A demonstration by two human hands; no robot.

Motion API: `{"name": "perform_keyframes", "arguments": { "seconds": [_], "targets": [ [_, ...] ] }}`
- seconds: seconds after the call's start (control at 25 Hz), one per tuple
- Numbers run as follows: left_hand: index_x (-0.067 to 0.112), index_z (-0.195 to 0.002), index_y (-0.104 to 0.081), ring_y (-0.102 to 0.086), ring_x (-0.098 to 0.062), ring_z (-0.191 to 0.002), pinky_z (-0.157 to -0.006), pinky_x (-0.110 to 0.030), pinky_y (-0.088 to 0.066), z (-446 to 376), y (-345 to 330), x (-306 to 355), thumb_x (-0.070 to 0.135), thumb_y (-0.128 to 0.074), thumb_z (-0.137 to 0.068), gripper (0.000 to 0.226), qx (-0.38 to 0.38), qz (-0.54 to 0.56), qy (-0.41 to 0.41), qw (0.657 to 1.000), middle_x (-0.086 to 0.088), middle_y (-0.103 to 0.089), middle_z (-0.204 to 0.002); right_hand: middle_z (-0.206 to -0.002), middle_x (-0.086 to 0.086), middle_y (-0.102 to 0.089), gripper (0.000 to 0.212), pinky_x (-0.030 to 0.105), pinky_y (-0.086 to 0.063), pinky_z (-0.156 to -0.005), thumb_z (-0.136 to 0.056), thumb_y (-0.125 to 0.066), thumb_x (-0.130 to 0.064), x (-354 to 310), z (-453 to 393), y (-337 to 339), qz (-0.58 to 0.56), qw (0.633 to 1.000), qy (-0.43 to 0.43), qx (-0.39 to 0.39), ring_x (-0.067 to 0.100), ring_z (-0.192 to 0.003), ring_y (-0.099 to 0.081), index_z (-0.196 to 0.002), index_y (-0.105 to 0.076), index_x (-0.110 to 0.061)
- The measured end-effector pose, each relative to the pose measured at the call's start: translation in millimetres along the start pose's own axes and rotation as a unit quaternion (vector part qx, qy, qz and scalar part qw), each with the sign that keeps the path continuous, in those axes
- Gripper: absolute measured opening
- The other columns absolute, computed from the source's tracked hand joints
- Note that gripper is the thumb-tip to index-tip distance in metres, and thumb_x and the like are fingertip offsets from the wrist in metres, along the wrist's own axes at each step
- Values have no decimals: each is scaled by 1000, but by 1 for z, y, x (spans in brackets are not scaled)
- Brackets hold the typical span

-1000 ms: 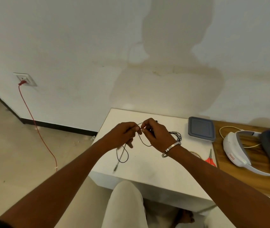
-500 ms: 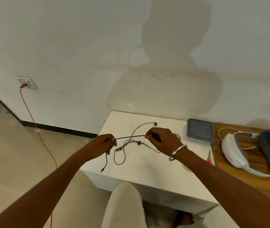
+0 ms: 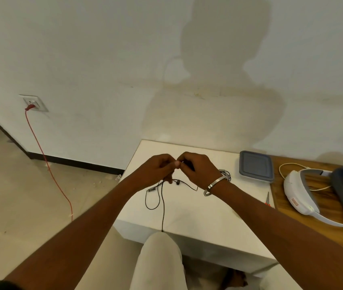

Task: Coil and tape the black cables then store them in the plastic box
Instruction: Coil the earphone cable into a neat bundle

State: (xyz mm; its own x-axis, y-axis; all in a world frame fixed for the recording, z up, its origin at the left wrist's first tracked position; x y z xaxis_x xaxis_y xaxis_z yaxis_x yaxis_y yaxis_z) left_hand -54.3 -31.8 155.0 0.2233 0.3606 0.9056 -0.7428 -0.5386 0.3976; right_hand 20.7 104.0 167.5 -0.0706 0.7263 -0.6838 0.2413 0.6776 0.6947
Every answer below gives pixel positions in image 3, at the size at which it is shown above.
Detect wooden table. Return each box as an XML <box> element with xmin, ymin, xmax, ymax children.
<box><xmin>269</xmin><ymin>155</ymin><xmax>343</xmax><ymax>256</ymax></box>

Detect red power cable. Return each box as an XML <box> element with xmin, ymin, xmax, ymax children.
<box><xmin>25</xmin><ymin>104</ymin><xmax>74</xmax><ymax>222</ymax></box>

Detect grey lidded container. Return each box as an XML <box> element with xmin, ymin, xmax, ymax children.
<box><xmin>239</xmin><ymin>150</ymin><xmax>275</xmax><ymax>183</ymax></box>

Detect person's foot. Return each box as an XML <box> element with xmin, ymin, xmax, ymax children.
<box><xmin>220</xmin><ymin>269</ymin><xmax>248</xmax><ymax>290</ymax></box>

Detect person's left forearm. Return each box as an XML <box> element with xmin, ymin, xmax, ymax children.
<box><xmin>4</xmin><ymin>176</ymin><xmax>144</xmax><ymax>290</ymax></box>

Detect person's left leg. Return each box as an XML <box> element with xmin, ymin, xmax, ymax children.
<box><xmin>129</xmin><ymin>232</ymin><xmax>189</xmax><ymax>290</ymax></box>

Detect person's right hand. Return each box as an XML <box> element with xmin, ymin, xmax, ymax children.
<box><xmin>176</xmin><ymin>152</ymin><xmax>226</xmax><ymax>191</ymax></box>

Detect white headset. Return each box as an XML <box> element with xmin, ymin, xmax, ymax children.
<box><xmin>283</xmin><ymin>168</ymin><xmax>343</xmax><ymax>228</ymax></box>

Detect white wall socket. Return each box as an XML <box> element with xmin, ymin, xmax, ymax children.
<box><xmin>19</xmin><ymin>94</ymin><xmax>49</xmax><ymax>112</ymax></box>

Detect white low table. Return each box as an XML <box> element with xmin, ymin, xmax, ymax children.
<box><xmin>113</xmin><ymin>139</ymin><xmax>278</xmax><ymax>274</ymax></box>

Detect black wired earphones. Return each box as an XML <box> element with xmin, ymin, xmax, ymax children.
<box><xmin>145</xmin><ymin>160</ymin><xmax>198</xmax><ymax>233</ymax></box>

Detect silver metal bracelet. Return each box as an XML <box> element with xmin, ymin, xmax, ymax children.
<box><xmin>203</xmin><ymin>175</ymin><xmax>231</xmax><ymax>197</ymax></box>

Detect black sleeve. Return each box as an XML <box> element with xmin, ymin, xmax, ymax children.
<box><xmin>0</xmin><ymin>280</ymin><xmax>24</xmax><ymax>290</ymax></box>

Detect person's left hand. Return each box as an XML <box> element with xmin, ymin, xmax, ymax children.
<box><xmin>128</xmin><ymin>153</ymin><xmax>180</xmax><ymax>192</ymax></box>

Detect thin white cable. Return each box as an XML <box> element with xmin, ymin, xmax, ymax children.
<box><xmin>279</xmin><ymin>163</ymin><xmax>332</xmax><ymax>192</ymax></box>

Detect person's right forearm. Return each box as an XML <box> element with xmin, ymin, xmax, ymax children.
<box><xmin>209</xmin><ymin>179</ymin><xmax>343</xmax><ymax>290</ymax></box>

